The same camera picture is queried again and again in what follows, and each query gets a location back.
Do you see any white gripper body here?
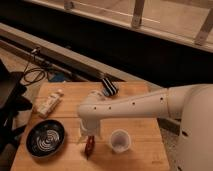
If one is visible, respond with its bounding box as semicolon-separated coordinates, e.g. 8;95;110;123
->
80;119;101;137

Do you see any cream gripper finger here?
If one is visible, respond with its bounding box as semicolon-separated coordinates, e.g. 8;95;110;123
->
77;135;87;144

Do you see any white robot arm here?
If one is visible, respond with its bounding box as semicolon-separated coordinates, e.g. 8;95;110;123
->
77;84;213;171

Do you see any wooden cutting board table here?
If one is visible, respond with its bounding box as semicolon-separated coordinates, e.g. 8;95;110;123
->
11;82;170;171

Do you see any black patterned bowl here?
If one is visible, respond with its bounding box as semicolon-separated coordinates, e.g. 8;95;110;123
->
26;120;65;158

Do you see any black white striped object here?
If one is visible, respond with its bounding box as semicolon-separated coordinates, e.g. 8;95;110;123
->
101;77;118;97

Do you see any white squeeze bottle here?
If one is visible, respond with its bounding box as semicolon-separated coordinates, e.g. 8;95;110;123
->
37;89;63;118

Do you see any black chair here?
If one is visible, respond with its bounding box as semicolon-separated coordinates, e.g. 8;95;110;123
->
0;59;32;154

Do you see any black cable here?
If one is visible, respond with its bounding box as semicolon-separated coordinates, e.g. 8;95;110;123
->
20;46;54;86

